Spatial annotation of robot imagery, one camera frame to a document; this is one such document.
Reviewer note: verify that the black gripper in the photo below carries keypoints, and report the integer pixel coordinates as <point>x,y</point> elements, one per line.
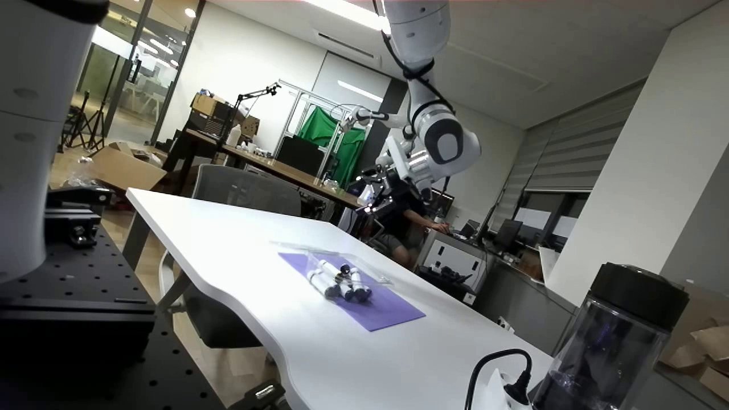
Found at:
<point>385,185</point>

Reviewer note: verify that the clear plastic container base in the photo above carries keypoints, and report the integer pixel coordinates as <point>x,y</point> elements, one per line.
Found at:
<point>338,282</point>

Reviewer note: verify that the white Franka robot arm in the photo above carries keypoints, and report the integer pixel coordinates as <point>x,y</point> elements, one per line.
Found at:
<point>444,139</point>

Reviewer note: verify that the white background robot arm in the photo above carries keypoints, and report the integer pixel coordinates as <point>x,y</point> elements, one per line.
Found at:
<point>371,117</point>

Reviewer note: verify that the white and black container contents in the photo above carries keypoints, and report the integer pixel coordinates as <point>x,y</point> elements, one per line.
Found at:
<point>345,288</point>

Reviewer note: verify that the green curtain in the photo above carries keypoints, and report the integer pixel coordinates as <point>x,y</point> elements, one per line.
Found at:
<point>330,139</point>

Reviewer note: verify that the black computer monitor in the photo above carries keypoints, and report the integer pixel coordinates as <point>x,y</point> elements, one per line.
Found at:
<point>298,155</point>

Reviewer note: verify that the purple mat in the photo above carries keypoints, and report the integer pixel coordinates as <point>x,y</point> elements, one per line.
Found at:
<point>388,311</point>

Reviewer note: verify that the long wooden desk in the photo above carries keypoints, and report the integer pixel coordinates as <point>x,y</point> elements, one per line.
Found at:
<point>264,163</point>

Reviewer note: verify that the stacked cardboard boxes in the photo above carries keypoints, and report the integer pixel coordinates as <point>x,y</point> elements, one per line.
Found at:
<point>219,115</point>

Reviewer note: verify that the grey desk partition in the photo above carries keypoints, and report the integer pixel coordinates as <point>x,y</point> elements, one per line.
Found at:
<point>525,304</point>

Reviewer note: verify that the ceiling light panel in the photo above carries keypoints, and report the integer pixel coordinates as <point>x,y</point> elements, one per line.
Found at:
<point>341,12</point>

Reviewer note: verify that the white power strip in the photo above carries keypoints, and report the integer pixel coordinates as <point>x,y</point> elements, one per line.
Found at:
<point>497,388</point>

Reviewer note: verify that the grey window blinds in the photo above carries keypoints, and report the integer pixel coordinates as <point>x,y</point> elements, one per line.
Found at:
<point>584,143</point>

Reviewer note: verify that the clear tumbler with black lid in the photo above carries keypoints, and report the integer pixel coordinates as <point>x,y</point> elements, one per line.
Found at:
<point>607,341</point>

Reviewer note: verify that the black clamp device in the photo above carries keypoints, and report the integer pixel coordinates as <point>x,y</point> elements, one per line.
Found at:
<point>70,213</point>

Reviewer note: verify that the black perforated breadboard table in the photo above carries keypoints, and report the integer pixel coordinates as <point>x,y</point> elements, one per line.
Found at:
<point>82,304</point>

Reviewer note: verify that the flattened cardboard pieces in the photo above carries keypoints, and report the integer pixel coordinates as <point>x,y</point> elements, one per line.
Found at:
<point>702,355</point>

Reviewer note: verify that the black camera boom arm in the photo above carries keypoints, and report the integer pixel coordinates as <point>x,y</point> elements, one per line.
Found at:
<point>257,91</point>

